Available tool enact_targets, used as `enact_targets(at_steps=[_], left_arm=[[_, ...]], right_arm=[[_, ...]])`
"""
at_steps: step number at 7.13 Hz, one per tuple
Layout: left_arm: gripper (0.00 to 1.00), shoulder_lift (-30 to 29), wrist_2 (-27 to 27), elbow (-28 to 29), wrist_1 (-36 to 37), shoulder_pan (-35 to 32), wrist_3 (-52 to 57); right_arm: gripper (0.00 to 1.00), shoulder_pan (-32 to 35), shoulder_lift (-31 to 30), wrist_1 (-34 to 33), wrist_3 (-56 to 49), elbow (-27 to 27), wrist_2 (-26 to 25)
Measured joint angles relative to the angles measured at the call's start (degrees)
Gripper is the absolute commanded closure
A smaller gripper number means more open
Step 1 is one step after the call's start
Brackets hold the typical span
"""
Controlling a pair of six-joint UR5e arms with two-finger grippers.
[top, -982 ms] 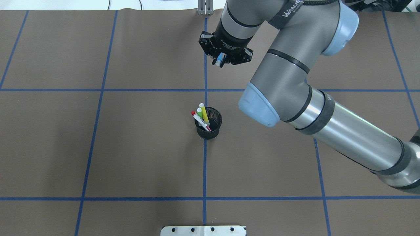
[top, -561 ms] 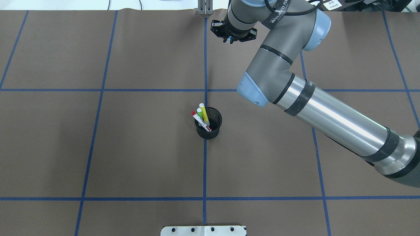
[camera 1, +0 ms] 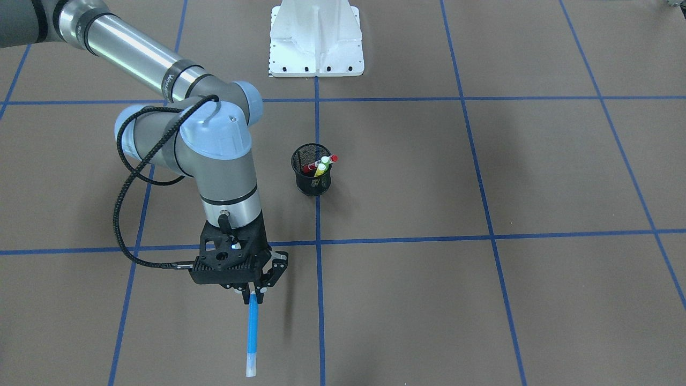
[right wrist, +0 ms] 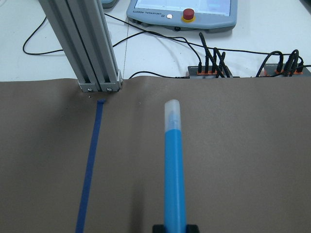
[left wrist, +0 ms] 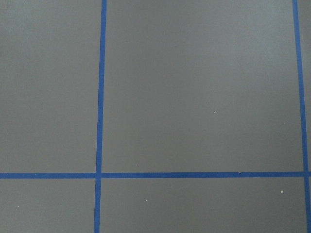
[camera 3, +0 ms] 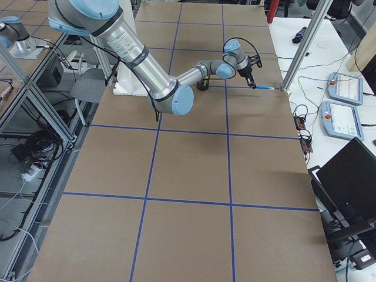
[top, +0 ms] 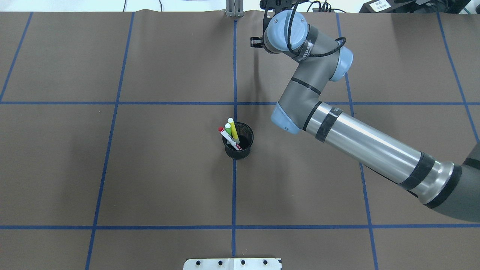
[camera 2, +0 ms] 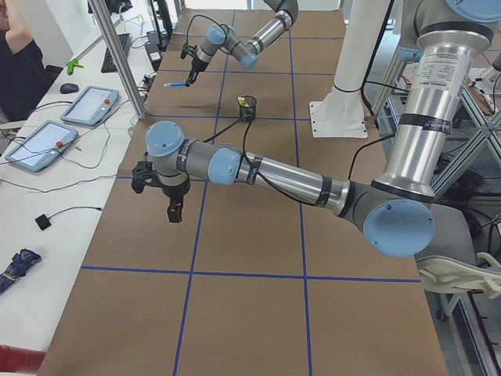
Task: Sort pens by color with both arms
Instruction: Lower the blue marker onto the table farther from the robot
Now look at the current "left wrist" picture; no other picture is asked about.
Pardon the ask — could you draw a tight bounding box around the brown paper table mat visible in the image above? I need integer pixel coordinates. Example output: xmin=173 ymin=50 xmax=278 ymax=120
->
xmin=0 ymin=0 xmax=311 ymax=233

